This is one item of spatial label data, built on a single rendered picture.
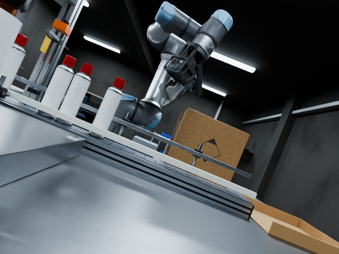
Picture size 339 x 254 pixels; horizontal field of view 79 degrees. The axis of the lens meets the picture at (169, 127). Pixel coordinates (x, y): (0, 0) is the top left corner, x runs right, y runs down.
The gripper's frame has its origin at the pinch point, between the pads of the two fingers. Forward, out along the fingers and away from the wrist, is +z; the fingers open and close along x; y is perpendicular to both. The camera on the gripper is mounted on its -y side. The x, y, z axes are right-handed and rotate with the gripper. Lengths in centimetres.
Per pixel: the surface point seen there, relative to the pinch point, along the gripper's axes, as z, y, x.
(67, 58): 6.9, 22.7, -23.8
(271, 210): 7, -53, 34
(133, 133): 34, -391, -428
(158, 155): 14.6, -4.1, 6.7
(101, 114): 14.6, 9.8, -10.4
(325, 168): -96, -295, 28
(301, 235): 9, -29, 46
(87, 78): 8.2, 16.9, -18.0
